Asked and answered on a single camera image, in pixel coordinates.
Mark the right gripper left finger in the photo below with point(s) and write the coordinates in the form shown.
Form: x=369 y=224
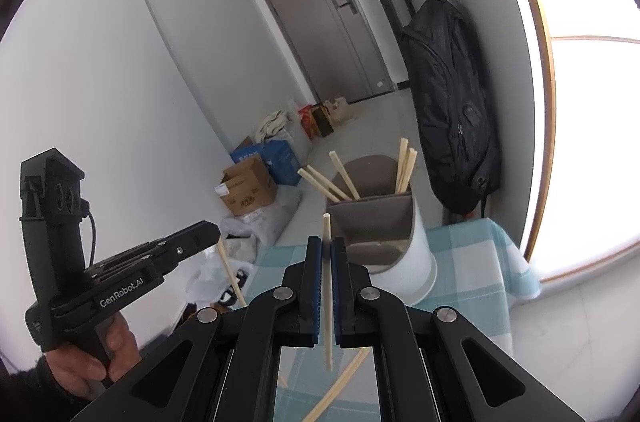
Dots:
x=221 y=367

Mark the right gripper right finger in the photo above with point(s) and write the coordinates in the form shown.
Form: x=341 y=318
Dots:
x=433 y=366

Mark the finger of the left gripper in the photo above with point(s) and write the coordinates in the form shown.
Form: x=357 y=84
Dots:
x=185 y=243

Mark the wooden chopstick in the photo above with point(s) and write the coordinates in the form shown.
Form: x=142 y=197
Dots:
x=407 y=170
x=327 y=183
x=341 y=170
x=318 y=186
x=402 y=153
x=338 y=386
x=327 y=297
x=221 y=249

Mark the person's left hand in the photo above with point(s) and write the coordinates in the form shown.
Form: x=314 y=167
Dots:
x=77 y=369

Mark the white plastic bag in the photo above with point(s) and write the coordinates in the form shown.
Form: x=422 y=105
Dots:
x=212 y=285

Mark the black and white sneakers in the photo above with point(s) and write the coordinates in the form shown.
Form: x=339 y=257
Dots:
x=233 y=294

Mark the grey plastic parcel bag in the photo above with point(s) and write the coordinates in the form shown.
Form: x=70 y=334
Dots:
x=267 y=223

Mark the brown cardboard box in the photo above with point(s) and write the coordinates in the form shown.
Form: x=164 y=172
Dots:
x=246 y=186

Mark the white utensil holder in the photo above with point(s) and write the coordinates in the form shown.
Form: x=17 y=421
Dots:
x=383 y=231

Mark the blue cardboard box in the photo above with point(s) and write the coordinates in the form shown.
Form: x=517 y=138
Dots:
x=278 y=157

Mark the cream cloth bundle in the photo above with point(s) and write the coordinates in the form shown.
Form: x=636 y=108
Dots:
x=272 y=125

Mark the red and black bag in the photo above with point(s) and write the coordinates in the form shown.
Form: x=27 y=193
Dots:
x=315 y=120

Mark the beige tote bag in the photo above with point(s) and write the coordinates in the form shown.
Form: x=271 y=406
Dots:
x=339 y=110

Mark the black backpack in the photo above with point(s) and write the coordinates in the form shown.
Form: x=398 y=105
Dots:
x=454 y=110

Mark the grey door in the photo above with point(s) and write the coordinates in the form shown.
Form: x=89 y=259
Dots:
x=334 y=47

